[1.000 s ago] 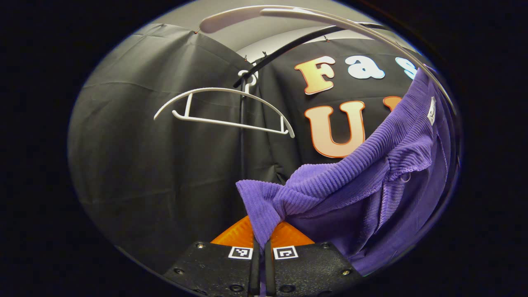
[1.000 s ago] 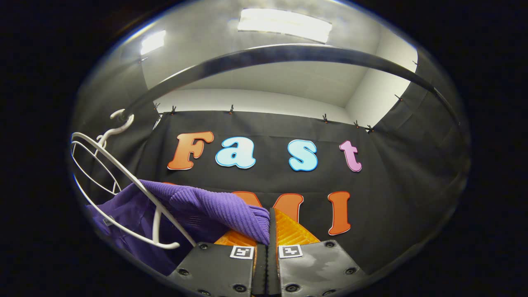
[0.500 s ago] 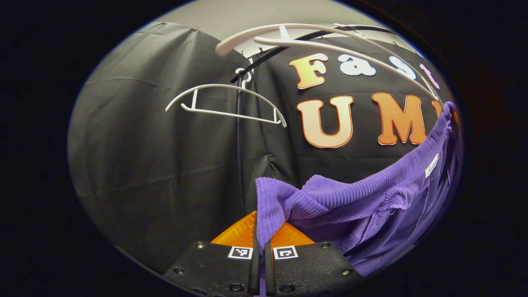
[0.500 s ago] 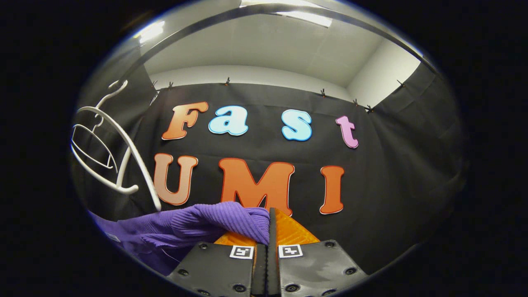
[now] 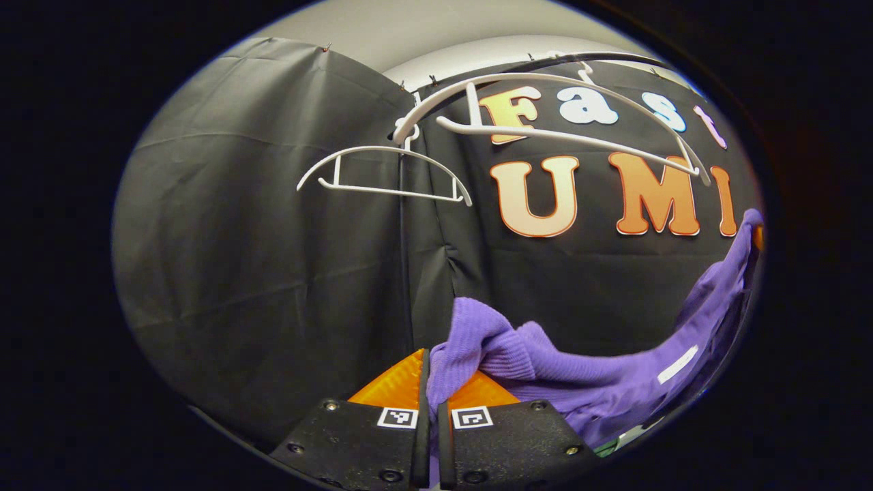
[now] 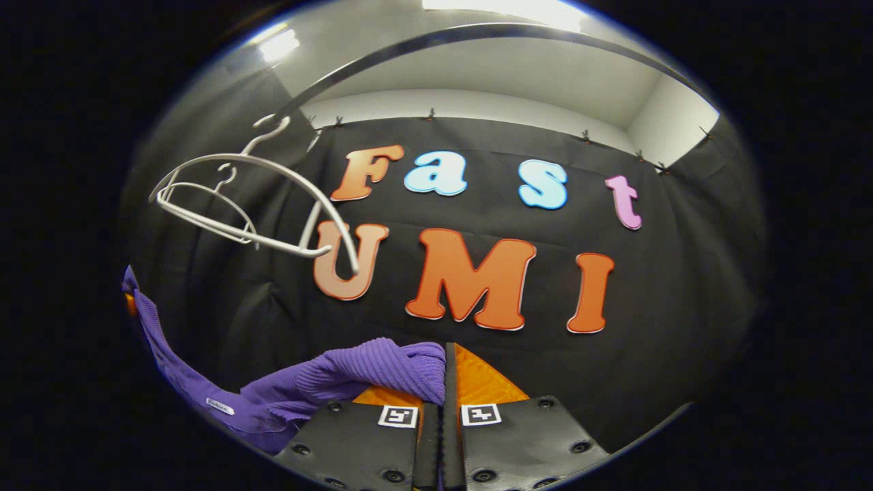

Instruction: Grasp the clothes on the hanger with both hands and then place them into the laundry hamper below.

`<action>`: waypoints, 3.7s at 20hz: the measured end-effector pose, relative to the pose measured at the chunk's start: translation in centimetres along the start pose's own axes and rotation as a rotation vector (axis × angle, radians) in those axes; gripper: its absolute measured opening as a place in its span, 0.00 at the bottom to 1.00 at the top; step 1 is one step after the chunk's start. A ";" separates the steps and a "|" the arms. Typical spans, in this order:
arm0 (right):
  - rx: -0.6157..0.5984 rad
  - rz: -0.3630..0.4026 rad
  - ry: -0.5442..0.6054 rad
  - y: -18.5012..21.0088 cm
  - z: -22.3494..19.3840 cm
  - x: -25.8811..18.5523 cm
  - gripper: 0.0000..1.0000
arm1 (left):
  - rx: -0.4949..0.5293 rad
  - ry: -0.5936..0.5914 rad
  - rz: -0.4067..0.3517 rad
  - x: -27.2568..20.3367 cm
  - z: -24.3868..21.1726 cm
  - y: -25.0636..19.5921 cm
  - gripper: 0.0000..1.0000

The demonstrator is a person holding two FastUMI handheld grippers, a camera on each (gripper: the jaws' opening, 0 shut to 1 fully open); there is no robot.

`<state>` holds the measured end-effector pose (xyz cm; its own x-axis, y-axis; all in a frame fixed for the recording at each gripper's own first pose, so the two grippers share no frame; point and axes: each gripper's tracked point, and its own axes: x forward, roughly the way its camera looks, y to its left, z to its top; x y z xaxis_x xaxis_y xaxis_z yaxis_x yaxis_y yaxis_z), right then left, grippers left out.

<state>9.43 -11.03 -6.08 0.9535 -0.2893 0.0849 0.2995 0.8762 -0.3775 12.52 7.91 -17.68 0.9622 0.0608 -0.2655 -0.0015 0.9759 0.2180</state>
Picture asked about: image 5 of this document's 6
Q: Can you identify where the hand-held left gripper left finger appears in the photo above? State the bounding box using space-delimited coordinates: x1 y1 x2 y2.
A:
269 348 432 489

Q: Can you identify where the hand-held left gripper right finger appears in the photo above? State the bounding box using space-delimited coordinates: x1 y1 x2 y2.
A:
436 370 602 490

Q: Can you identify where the purple corduroy jacket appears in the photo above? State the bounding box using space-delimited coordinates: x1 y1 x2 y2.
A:
426 208 765 488

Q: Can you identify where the white plastic clothes hanger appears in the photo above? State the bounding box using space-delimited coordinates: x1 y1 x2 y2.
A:
297 145 473 207
394 72 711 186

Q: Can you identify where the black clothes rack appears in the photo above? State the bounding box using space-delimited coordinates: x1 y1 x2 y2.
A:
396 51 676 348

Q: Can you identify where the black backdrop cloth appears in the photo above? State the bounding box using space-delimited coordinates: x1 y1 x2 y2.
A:
113 38 765 451

